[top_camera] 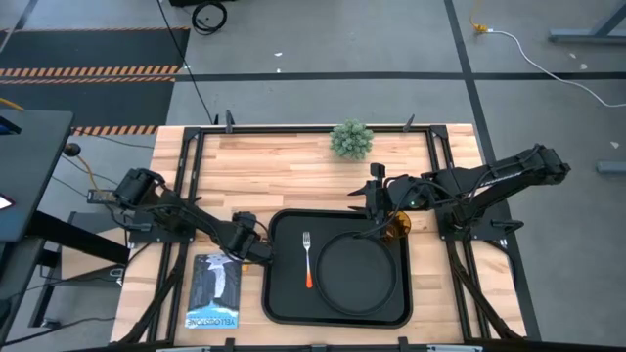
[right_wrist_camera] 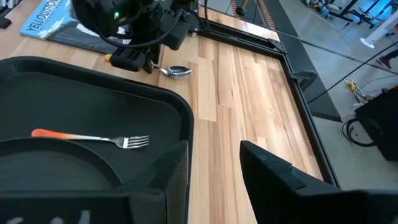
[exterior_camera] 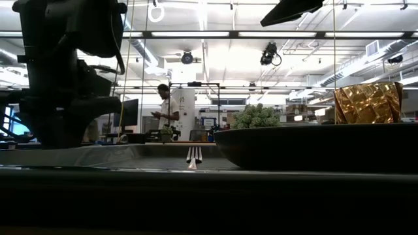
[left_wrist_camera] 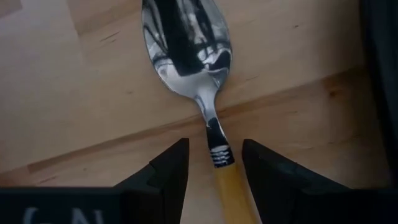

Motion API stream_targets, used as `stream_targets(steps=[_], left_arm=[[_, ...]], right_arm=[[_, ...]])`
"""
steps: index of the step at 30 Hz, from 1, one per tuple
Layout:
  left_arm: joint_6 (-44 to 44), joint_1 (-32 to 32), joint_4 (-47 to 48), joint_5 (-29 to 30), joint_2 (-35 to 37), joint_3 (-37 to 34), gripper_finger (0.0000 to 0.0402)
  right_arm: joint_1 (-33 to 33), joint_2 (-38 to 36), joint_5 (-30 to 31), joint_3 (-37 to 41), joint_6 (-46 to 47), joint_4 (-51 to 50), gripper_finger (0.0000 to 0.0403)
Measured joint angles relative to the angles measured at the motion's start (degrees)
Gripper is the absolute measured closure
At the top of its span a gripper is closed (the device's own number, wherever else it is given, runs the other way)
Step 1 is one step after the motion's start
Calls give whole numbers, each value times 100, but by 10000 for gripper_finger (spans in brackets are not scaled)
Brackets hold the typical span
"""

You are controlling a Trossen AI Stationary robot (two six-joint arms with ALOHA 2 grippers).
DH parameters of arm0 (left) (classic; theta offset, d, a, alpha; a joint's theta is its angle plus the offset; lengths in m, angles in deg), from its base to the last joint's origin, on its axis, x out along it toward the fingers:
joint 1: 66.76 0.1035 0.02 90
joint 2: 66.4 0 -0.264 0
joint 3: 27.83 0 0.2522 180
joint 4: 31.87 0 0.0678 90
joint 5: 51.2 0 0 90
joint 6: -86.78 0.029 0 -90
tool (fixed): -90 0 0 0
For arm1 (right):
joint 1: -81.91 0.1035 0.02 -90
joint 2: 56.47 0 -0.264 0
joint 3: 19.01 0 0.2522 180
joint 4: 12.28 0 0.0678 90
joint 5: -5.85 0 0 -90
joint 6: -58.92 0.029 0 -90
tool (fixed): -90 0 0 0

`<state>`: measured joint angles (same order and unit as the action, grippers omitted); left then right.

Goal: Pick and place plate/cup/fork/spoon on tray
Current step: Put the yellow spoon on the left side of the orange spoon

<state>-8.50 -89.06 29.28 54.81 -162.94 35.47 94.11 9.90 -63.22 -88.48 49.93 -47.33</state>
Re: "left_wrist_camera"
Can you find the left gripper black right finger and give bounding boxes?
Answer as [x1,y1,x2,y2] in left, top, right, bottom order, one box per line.
[241,138,351,224]

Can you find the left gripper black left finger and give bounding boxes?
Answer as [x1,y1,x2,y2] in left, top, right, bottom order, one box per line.
[113,138,190,224]

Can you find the steel spoon yellow handle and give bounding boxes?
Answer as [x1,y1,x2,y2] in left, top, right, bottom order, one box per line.
[141,0,259,224]

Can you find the grey textured metal tray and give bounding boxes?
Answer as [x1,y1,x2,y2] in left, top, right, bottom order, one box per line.
[359,0,398,188]

